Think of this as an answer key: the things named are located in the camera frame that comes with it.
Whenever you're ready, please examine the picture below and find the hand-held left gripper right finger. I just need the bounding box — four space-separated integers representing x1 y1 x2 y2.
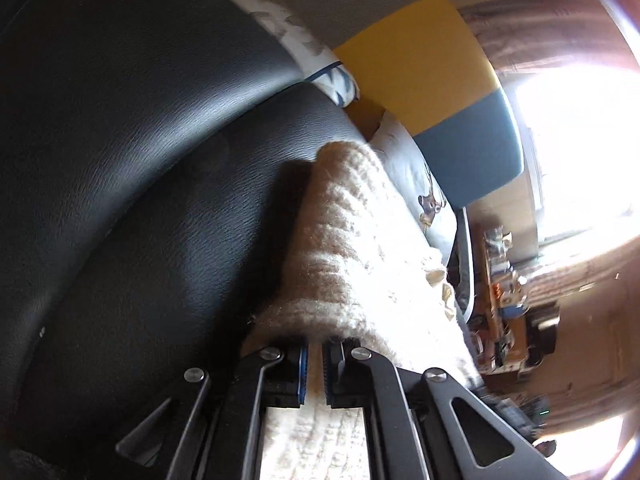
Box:
322 342 566 480

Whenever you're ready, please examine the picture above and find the patterned beige curtain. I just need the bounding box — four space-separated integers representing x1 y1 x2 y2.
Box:
457 0 601 76
520 240 640 311

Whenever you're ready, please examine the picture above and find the large bright window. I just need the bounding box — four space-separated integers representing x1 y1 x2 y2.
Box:
500 50 640 246

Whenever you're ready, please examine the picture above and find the geometric print pillow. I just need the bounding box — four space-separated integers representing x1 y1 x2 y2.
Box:
220 0 361 106

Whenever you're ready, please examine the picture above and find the wooden desk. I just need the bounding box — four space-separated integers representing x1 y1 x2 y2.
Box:
470 222 531 371

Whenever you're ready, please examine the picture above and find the cream knit sweater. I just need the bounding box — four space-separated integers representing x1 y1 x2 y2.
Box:
247 141 483 480

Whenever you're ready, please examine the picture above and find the deer print pillow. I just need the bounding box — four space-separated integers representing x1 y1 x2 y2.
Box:
372 110 458 256

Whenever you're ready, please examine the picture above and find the black padded folding table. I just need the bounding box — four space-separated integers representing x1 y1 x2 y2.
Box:
0 0 371 461

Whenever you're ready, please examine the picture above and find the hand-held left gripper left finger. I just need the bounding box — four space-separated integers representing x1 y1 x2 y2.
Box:
115 345 308 480

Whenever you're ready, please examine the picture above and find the grey yellow teal sofa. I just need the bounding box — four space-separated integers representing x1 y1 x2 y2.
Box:
172 0 526 321

